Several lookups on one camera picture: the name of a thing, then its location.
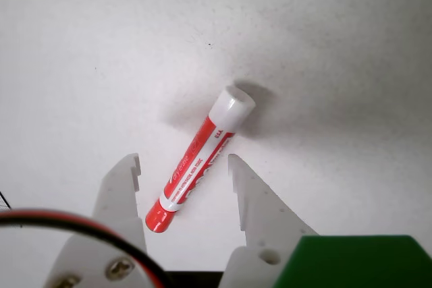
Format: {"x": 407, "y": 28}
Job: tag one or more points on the red Expo marker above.
{"x": 192, "y": 163}

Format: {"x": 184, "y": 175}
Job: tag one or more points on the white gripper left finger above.
{"x": 118, "y": 197}

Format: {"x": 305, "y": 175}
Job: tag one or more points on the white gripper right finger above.
{"x": 266, "y": 214}

